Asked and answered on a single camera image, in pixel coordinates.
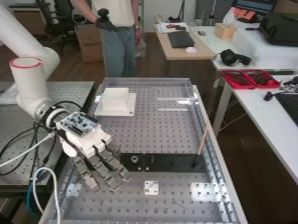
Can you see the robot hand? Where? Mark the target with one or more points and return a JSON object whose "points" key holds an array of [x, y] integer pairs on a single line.
{"points": [[84, 136]]}

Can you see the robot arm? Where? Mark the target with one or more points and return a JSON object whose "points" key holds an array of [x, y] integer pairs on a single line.
{"points": [[31, 80]]}

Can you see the small white box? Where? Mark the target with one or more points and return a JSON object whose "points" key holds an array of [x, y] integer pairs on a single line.
{"points": [[115, 100]]}

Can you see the small square metal plate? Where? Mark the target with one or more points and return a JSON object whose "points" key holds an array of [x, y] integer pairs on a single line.
{"points": [[151, 187]]}

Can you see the black plate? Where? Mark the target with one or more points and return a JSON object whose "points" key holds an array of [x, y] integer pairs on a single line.
{"points": [[173, 163]]}

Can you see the clear box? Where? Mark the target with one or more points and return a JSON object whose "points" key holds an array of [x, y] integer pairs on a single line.
{"points": [[147, 80]]}

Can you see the thin stick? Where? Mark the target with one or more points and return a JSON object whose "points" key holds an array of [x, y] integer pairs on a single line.
{"points": [[202, 143]]}

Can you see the cardboard box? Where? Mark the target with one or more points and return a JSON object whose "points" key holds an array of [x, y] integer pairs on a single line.
{"points": [[88, 41]]}

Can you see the person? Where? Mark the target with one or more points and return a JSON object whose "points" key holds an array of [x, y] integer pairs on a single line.
{"points": [[117, 43]]}

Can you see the wooden desk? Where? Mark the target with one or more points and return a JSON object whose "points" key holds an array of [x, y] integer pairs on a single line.
{"points": [[187, 55]]}

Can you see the white mouse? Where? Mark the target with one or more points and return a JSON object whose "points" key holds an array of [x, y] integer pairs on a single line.
{"points": [[191, 50]]}

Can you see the black keyboard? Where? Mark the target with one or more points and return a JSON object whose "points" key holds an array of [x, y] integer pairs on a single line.
{"points": [[180, 39]]}

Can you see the black headphones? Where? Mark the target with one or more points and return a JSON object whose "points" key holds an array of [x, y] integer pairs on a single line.
{"points": [[233, 57]]}

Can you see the long white desk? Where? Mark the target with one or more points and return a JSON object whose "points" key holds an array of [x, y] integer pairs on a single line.
{"points": [[274, 123]]}

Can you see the small wooden box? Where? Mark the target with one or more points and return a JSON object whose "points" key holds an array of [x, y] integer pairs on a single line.
{"points": [[224, 31]]}

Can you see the black bag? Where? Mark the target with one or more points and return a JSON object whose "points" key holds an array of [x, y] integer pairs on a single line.
{"points": [[280, 30]]}

